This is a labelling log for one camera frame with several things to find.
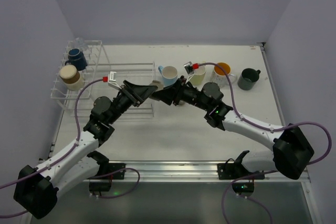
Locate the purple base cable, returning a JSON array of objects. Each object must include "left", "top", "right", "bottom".
[
  {"left": 90, "top": 168, "right": 140, "bottom": 199},
  {"left": 220, "top": 171, "right": 274, "bottom": 224}
]

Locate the dark blue mug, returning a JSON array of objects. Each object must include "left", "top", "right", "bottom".
[{"left": 65, "top": 48, "right": 88, "bottom": 71}]

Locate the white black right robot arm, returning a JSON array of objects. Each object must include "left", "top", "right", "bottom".
[{"left": 152, "top": 77, "right": 314, "bottom": 179}]

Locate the aluminium mounting rail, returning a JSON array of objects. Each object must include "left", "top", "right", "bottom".
[{"left": 109, "top": 161, "right": 310, "bottom": 183}]

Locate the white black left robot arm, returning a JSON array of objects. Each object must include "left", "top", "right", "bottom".
[{"left": 14, "top": 81, "right": 157, "bottom": 219}]

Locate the white patterned orange-inside mug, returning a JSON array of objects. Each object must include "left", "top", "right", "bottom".
[{"left": 210, "top": 62, "right": 238, "bottom": 88}]

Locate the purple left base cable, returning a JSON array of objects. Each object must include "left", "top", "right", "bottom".
[{"left": 90, "top": 168, "right": 140, "bottom": 199}]

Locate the light blue mug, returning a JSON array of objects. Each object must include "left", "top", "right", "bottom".
[{"left": 158, "top": 66, "right": 178, "bottom": 87}]

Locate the speckled beige small cup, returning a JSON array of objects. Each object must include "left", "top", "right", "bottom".
[{"left": 177, "top": 101, "right": 186, "bottom": 106}]

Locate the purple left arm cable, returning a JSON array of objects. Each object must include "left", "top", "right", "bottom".
[{"left": 0, "top": 76, "right": 108, "bottom": 218}]

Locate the dark teal wave mug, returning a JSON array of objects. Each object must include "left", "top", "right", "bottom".
[{"left": 237, "top": 68, "right": 261, "bottom": 91}]

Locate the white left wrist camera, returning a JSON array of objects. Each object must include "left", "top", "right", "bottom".
[{"left": 107, "top": 71, "right": 121, "bottom": 91}]

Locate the white wire dish rack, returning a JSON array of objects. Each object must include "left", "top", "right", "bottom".
[{"left": 91, "top": 61, "right": 155, "bottom": 120}]

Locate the grey small cup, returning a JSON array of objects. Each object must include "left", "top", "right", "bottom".
[{"left": 150, "top": 80, "right": 164, "bottom": 91}]

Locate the cream brown mug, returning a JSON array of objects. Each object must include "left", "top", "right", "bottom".
[{"left": 59, "top": 65, "right": 84, "bottom": 91}]

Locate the white wire plate rack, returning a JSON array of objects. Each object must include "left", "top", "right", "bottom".
[{"left": 50, "top": 38, "right": 112, "bottom": 115}]

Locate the pale yellow mug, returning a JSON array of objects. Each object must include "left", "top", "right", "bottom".
[{"left": 190, "top": 66, "right": 206, "bottom": 86}]

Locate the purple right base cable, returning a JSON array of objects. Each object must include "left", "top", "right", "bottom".
[{"left": 220, "top": 171, "right": 274, "bottom": 224}]

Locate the clear glass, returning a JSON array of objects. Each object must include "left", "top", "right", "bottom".
[{"left": 75, "top": 37, "right": 87, "bottom": 50}]

